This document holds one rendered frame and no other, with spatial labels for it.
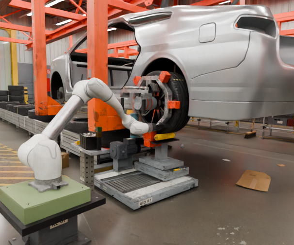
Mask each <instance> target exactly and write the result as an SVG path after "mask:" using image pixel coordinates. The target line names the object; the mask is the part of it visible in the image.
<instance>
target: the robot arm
mask: <svg viewBox="0 0 294 245"><path fill-rule="evenodd" d="M92 98H97V99H101V100H102V101H103V102H105V103H107V104H109V105H110V106H112V107H113V108H114V109H115V110H116V112H117V114H118V115H119V117H120V118H121V119H122V124H123V126H124V127H125V128H127V129H129V130H130V132H131V133H132V134H135V135H140V134H144V133H149V132H152V131H153V132H154V131H157V130H161V129H162V128H165V127H169V125H168V124H165V123H164V122H158V123H156V124H154V123H143V122H139V121H137V120H135V119H134V118H133V117H132V116H130V115H126V114H125V113H124V111H123V108H122V106H121V104H120V103H119V101H118V100H117V99H116V97H115V95H114V93H113V92H112V91H111V90H110V88H109V87H108V86H107V85H106V84H105V83H104V82H103V81H101V80H100V79H98V78H95V77H94V78H91V79H90V80H82V81H79V82H77V83H76V84H75V86H74V88H73V92H72V97H71V98H70V99H69V100H68V102H67V103H66V104H65V105H64V106H63V107H62V108H61V110H60V111H59V112H58V113H57V114H56V116H55V117H54V118H53V119H52V120H51V122H50V123H49V124H48V125H47V127H46V128H45V129H44V130H43V131H42V133H41V134H36V135H34V136H33V137H31V138H30V139H29V140H28V141H26V142H25V143H23V144H22V145H21V146H20V147H19V149H18V158H19V160H20V162H21V163H22V164H24V165H25V166H27V167H29V168H32V170H33V171H34V175H35V180H34V181H32V182H29V183H28V186H31V187H33V188H34V189H36V190H37V191H38V192H39V193H43V192H45V191H49V190H52V189H55V190H59V189H60V187H63V186H68V185H69V183H68V182H66V181H63V180H62V176H61V171H62V156H61V150H60V147H59V145H58V144H57V143H56V142H55V139H56V138H57V137H58V135H59V134H60V133H61V131H62V130H63V129H64V128H65V126H66V125H67V124H68V123H69V121H70V120H71V119H72V117H73V116H74V115H75V114H76V112H77V111H78V110H79V109H80V107H81V106H82V105H83V104H86V103H87V102H88V101H90V100H91V99H92Z"/></svg>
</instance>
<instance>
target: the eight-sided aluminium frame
mask: <svg viewBox="0 0 294 245"><path fill-rule="evenodd" d="M158 78H159V76H156V75H155V76H142V78H141V79H140V81H139V82H138V84H137V86H136V87H143V86H144V85H145V83H146V80H156V81H157V83H158V84H159V86H160V87H161V89H162V90H163V92H164V94H165V113H164V115H163V116H162V118H161V119H160V120H159V122H161V123H166V122H167V121H168V120H169V119H170V117H171V115H172V109H171V108H168V101H172V96H173V95H172V91H171V90H170V88H169V87H168V85H167V84H166V83H162V82H161V81H160V80H159V79H158ZM132 94H133V95H132V112H133V113H138V114H139V122H143V123H146V122H145V120H144V119H143V117H142V115H141V113H140V112H139V110H137V109H135V107H134V104H133V102H134V99H135V98H136V97H139V93H132Z"/></svg>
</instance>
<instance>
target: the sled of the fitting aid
mask: <svg viewBox="0 0 294 245"><path fill-rule="evenodd" d="M134 169H136V170H139V171H141V172H143V173H146V174H148V175H151V176H153V177H156V178H158V179H160V180H163V181H168V180H171V179H174V178H177V177H181V176H183V175H187V174H189V167H187V166H179V167H176V168H172V169H169V170H165V171H163V170H160V169H158V168H155V167H152V166H150V165H147V164H144V163H142V162H140V161H137V162H134Z"/></svg>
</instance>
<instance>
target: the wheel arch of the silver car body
mask: <svg viewBox="0 0 294 245"><path fill-rule="evenodd" d="M174 64H176V73H178V74H180V75H181V76H183V77H184V78H185V75H184V73H183V71H182V69H181V68H180V67H179V65H178V64H177V63H176V62H175V61H173V60H172V59H170V58H168V57H157V58H155V59H153V60H151V61H150V62H149V63H148V64H147V65H146V66H145V68H144V69H143V71H142V73H141V75H140V76H141V77H142V76H146V75H147V74H149V73H150V72H153V71H156V70H160V71H169V72H174ZM185 80H186V78H185ZM186 83H187V81H186ZM187 86H188V84H187ZM188 90H189V89H188ZM188 93H189V92H188ZM189 105H190V98H189ZM188 111H189V110H188ZM188 114H189V112H188Z"/></svg>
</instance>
